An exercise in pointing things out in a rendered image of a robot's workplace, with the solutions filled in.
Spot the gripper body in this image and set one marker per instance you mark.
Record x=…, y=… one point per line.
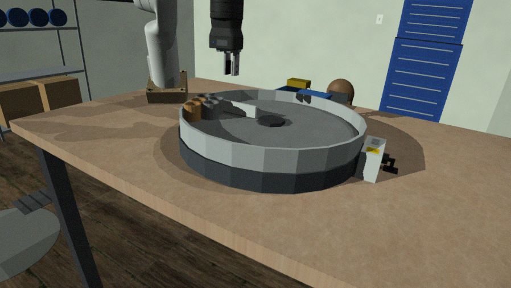
x=226, y=21

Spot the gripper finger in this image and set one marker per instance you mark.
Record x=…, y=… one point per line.
x=235, y=62
x=227, y=61

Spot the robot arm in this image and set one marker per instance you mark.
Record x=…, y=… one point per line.
x=163, y=59

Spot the bronze bushing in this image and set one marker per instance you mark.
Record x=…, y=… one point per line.
x=199, y=99
x=192, y=111

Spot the blue plastic crate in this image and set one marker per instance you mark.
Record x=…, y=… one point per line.
x=306, y=91

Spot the grey hollow cylinder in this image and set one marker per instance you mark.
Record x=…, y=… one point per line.
x=210, y=110
x=203, y=96
x=221, y=103

